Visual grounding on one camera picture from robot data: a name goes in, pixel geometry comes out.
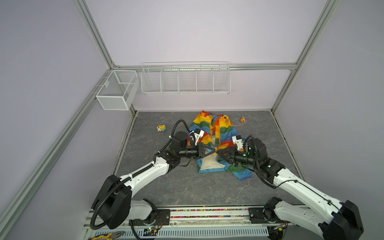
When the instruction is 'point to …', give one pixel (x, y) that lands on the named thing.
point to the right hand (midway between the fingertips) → (216, 154)
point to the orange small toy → (242, 119)
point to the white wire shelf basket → (210, 77)
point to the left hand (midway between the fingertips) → (215, 154)
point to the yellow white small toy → (161, 128)
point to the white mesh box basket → (119, 90)
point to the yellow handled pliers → (109, 236)
